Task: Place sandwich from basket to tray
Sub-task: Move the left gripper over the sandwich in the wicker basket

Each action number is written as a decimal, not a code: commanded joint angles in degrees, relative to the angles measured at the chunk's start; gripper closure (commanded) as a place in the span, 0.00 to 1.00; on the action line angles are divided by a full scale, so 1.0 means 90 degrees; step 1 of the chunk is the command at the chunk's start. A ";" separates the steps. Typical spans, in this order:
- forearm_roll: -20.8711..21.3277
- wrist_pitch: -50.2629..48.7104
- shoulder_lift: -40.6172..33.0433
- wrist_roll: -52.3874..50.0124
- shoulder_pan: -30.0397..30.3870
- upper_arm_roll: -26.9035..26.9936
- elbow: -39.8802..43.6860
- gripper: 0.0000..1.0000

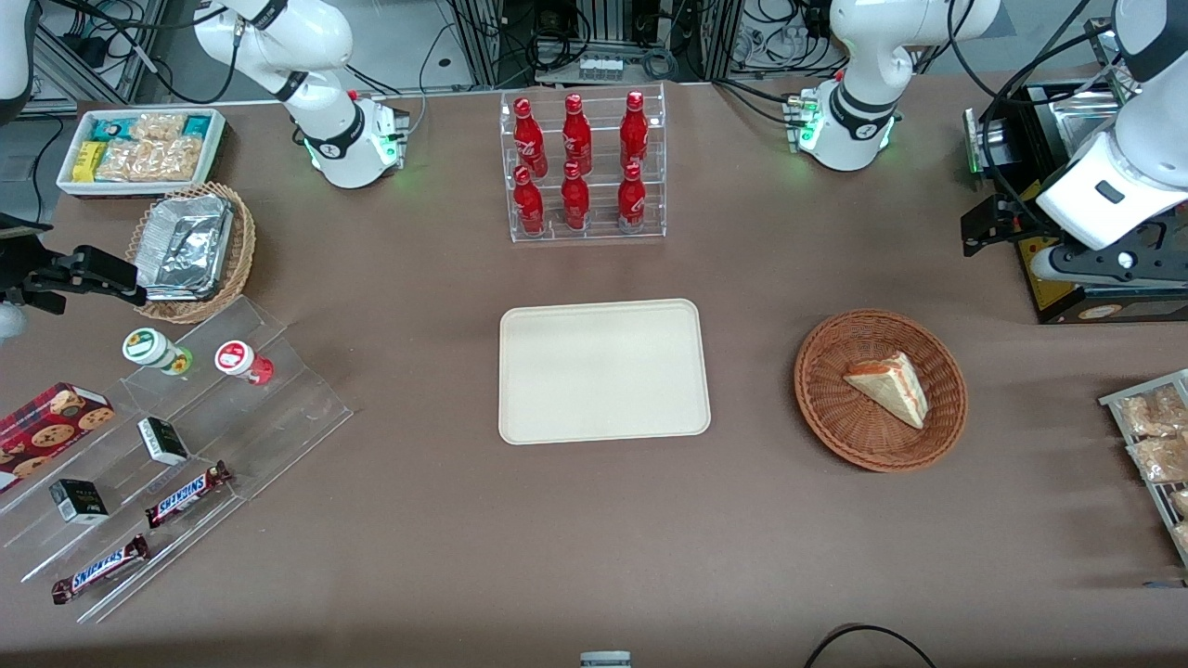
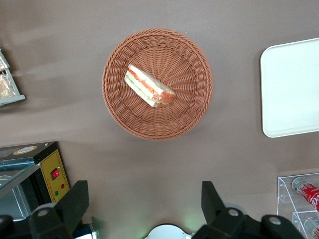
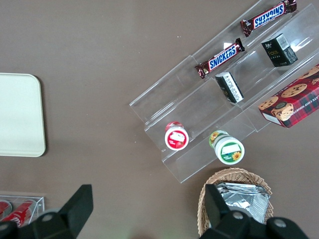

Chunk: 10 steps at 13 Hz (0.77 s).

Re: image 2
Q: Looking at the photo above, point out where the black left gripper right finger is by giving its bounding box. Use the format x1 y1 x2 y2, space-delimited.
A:
191 181 306 239

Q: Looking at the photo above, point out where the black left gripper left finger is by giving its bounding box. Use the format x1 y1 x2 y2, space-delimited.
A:
0 180 90 239

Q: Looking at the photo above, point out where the triangle sandwich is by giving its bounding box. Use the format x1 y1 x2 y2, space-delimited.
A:
124 64 176 108

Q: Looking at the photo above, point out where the grey snack tray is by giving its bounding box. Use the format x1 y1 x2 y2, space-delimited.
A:
0 47 26 107

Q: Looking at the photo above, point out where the cream plastic tray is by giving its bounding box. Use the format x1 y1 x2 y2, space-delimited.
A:
260 37 319 138

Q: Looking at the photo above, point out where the round brown wicker basket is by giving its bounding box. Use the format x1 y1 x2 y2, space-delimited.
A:
101 27 214 141

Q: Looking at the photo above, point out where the black heat sealer machine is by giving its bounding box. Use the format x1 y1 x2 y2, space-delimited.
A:
0 141 71 222

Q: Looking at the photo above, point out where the clear acrylic bottle rack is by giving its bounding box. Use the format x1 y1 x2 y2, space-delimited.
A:
277 172 319 239

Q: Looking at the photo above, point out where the red cola bottle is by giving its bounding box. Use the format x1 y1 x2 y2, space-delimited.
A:
291 176 319 213

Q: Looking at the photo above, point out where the clear crispy snack bag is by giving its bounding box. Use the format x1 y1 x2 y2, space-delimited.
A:
0 73 17 98

